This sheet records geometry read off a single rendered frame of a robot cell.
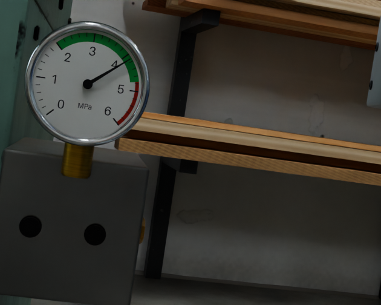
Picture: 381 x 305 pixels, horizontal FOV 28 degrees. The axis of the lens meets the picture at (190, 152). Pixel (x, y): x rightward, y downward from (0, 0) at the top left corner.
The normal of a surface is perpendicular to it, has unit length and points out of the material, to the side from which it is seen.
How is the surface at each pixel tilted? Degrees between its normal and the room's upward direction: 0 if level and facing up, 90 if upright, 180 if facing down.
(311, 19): 91
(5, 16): 90
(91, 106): 90
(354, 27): 90
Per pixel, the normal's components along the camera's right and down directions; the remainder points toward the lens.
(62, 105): 0.13, 0.07
